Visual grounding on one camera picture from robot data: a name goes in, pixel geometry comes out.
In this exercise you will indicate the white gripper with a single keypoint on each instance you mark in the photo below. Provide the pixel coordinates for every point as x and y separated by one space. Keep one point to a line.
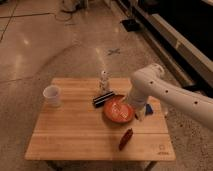
140 114

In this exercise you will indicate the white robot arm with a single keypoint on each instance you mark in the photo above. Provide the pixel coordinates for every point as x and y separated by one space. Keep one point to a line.
148 81

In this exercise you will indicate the blue small object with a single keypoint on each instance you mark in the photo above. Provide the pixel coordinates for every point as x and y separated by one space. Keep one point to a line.
148 109

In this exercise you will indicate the red chili pepper toy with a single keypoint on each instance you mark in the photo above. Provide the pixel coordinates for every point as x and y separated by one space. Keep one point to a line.
126 137

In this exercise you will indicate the small white bottle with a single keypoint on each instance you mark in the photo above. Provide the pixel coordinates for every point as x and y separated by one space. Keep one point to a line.
104 83

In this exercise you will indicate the wooden table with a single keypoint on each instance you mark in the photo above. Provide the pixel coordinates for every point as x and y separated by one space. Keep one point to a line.
78 131

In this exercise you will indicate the black floor box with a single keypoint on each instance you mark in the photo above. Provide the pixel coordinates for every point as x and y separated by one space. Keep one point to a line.
130 25

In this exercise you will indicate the white plastic cup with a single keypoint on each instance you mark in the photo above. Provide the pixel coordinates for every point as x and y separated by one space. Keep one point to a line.
52 95

